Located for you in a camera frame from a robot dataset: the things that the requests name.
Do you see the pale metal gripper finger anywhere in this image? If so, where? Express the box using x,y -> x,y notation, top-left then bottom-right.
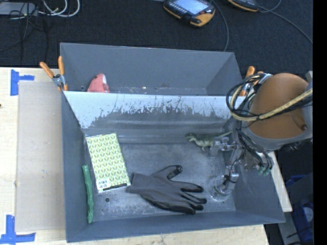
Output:
209,138 -> 238,158
214,171 -> 240,196

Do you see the green toy dinosaur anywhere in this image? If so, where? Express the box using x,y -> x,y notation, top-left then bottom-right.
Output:
185,131 -> 232,152

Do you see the clear glass thing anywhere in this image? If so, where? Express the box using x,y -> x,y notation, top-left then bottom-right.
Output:
208,175 -> 236,203

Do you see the grey metal bin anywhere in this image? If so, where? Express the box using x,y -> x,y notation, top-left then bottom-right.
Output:
59,42 -> 287,243

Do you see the dark grey work glove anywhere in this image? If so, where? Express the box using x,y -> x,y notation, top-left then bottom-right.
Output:
125,164 -> 208,215

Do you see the green leaf patterned box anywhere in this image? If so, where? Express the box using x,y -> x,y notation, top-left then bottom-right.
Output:
85,132 -> 132,194

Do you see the pink toy animal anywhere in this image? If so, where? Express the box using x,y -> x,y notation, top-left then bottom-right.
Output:
86,72 -> 111,94

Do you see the green toy stalk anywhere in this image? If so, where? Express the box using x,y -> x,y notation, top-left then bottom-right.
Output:
81,164 -> 95,225

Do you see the pale flat board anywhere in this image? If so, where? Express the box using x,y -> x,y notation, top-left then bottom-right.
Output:
14,80 -> 67,233

